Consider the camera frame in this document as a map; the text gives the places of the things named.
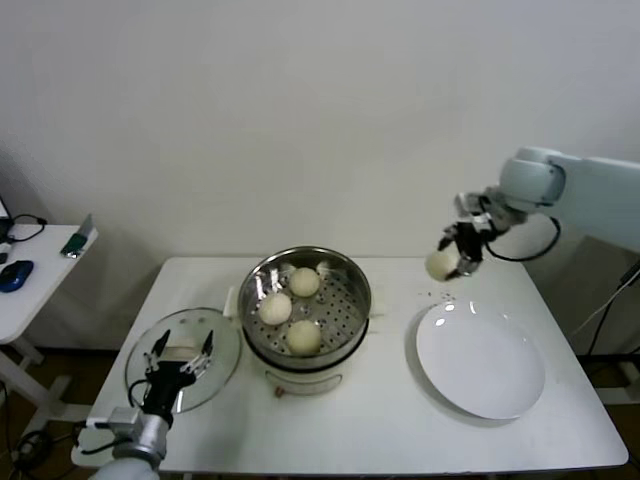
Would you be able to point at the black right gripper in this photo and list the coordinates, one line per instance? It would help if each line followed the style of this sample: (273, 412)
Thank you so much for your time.
(471, 242)

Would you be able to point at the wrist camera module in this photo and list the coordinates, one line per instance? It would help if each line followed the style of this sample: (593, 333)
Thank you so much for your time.
(470, 205)
(125, 420)

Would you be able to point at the white side table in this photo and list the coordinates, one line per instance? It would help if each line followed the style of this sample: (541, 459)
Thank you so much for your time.
(45, 280)

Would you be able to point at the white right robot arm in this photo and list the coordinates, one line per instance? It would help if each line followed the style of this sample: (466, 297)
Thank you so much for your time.
(590, 195)

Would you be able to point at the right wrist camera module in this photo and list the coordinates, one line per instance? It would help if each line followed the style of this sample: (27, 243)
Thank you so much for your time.
(470, 205)

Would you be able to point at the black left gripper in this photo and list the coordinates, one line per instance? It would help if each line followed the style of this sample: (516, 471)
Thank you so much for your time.
(165, 385)

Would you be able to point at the blue computer mouse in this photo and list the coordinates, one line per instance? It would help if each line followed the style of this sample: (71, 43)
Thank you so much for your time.
(15, 275)

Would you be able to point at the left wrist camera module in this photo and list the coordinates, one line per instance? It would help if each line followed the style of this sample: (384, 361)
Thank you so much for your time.
(125, 420)

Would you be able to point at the dark power adapter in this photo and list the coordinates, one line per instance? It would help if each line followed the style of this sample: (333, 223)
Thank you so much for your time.
(627, 277)

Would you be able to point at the green silver packet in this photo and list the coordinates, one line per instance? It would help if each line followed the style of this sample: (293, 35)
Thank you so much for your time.
(75, 245)

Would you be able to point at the white electric cooker base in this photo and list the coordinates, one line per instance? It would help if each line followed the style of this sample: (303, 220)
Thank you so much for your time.
(300, 382)

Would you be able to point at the white steamed baozi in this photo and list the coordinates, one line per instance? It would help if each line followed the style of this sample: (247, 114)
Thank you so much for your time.
(440, 265)
(305, 281)
(303, 337)
(275, 308)

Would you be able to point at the steel perforated steamer basket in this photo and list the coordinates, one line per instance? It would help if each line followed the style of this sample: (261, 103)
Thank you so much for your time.
(357, 300)

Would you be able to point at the white round plate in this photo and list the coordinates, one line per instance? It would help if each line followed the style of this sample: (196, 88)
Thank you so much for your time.
(520, 390)

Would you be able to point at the dark screen device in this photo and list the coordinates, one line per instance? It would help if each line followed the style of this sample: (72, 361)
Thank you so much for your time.
(3, 210)

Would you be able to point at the white frame base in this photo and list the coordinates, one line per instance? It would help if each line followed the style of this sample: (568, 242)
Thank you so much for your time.
(625, 395)

